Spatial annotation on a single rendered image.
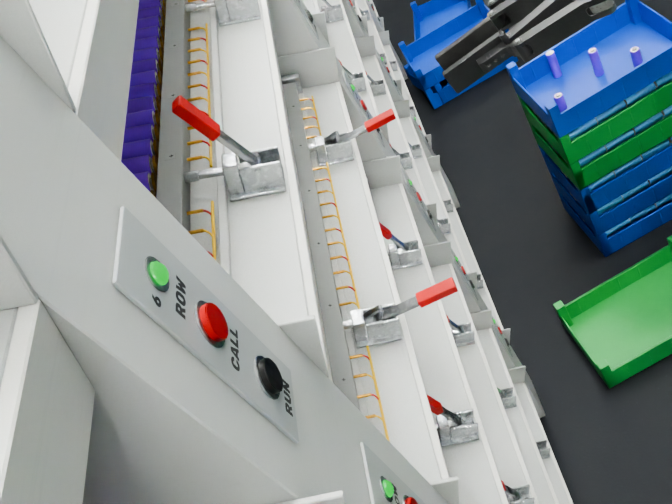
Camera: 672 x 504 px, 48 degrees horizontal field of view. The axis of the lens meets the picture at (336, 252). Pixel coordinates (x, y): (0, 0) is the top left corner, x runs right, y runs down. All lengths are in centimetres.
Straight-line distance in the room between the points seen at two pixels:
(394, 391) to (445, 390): 23
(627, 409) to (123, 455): 144
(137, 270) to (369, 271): 47
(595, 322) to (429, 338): 91
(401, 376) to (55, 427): 45
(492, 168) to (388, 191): 111
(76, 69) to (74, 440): 16
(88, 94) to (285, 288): 19
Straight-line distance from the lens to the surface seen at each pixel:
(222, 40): 74
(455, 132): 237
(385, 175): 110
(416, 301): 65
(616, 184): 175
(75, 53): 34
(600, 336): 175
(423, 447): 60
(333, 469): 37
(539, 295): 186
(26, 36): 29
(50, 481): 22
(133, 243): 28
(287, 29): 96
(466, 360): 112
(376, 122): 84
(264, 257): 49
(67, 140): 28
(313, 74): 99
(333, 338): 64
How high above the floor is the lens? 146
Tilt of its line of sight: 41 degrees down
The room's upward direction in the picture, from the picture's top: 38 degrees counter-clockwise
